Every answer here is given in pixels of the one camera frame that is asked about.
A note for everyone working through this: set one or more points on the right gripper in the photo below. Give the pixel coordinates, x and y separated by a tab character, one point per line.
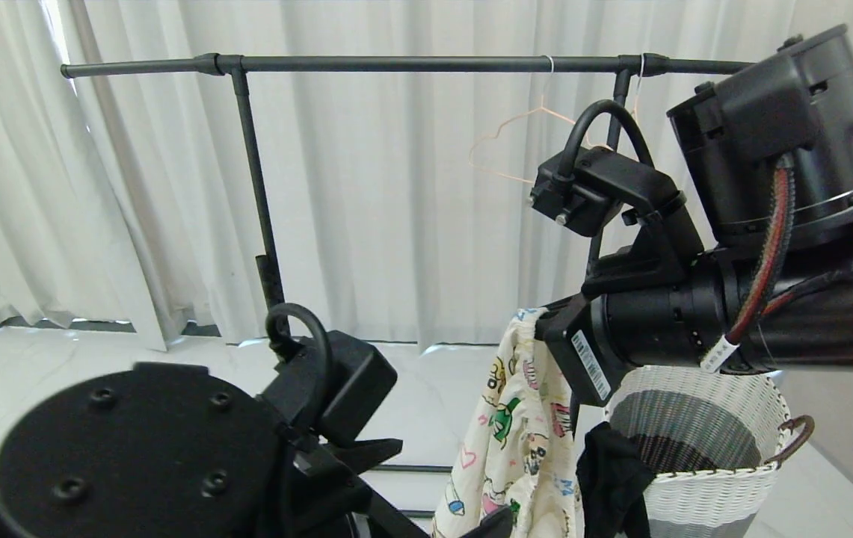
650	329

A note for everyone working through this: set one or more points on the cream printed garment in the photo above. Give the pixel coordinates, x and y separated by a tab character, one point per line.
516	448

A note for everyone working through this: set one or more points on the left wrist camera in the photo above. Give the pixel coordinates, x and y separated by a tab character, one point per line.
355	381

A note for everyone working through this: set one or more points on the white curtain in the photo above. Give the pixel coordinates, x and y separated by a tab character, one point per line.
396	187

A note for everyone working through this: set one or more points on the white laundry basket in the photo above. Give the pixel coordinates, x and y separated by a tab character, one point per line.
695	493

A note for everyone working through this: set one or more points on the pink clothes hanger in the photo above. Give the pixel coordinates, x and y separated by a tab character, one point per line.
516	177
636	90

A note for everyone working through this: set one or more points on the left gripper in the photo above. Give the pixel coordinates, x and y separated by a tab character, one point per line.
329	501

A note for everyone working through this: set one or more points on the black clothes rack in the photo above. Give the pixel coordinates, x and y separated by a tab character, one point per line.
396	64

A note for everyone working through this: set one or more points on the black garment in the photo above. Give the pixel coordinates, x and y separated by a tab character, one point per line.
609	471

